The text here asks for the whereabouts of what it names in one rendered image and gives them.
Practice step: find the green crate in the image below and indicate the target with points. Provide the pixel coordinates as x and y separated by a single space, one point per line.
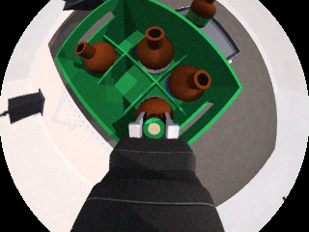
113 98

